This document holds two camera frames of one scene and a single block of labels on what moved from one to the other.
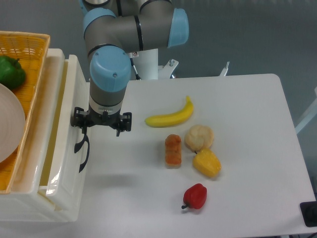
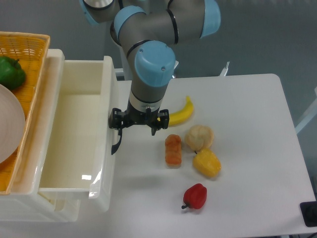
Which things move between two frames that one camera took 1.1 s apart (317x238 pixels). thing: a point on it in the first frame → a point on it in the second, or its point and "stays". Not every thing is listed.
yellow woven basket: [30, 49] stays
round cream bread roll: [198, 137] stays
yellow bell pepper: [206, 162] stays
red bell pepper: [195, 196] stays
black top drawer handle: [79, 146] → [115, 147]
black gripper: [94, 119] → [132, 116]
